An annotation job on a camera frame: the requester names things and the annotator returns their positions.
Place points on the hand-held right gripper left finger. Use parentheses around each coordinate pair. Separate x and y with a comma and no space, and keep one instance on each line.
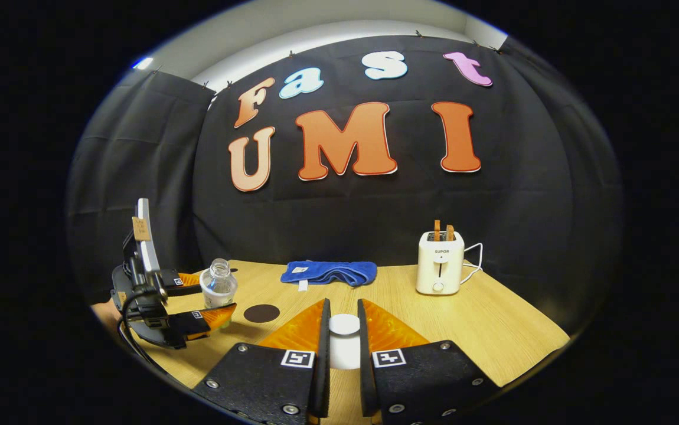
(322,366)

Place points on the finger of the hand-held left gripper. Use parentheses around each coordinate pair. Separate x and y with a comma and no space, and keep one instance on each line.
(183,289)
(183,324)

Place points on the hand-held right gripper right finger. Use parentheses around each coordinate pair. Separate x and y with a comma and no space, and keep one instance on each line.
(366,366)

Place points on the white teacup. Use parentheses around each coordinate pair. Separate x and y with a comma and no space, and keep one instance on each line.
(344,354)

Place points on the clear water bottle green label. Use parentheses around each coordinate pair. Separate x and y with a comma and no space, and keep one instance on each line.
(218,289)

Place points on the dark round coaster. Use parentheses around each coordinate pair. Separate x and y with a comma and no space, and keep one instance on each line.
(261,313)

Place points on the blue towel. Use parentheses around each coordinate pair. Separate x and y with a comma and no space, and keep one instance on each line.
(333,273)

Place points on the white toaster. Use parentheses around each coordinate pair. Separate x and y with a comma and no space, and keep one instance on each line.
(440,265)

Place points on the black backdrop cloth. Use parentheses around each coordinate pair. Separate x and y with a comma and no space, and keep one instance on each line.
(375,212)

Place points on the ceiling light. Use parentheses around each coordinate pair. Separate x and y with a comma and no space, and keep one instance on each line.
(143,62)

